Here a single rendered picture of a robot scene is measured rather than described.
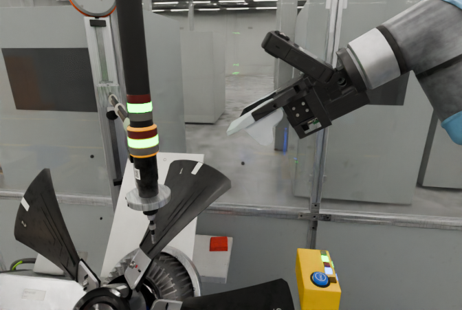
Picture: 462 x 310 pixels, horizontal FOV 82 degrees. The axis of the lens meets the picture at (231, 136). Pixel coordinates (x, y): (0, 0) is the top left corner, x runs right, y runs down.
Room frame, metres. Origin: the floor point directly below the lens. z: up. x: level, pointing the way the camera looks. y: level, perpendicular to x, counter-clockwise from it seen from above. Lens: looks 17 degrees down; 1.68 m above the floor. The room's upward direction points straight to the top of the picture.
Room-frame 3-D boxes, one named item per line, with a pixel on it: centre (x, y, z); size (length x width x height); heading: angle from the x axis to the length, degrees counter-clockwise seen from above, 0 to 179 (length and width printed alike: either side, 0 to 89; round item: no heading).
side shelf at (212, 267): (0.95, 0.18, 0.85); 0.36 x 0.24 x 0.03; 83
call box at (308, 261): (0.64, -0.26, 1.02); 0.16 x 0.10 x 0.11; 173
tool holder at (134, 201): (0.40, 0.14, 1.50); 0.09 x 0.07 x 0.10; 28
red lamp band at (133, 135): (0.39, 0.13, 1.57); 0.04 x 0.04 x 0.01
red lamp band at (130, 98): (0.39, 0.13, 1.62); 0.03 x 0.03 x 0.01
